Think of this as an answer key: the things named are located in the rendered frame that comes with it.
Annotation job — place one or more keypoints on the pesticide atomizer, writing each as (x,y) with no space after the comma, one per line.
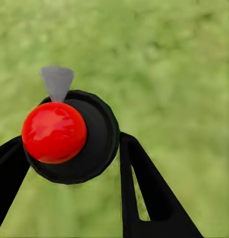
(72,136)

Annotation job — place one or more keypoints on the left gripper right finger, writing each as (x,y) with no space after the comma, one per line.
(168,219)

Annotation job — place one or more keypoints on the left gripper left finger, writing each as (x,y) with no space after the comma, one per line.
(13,169)

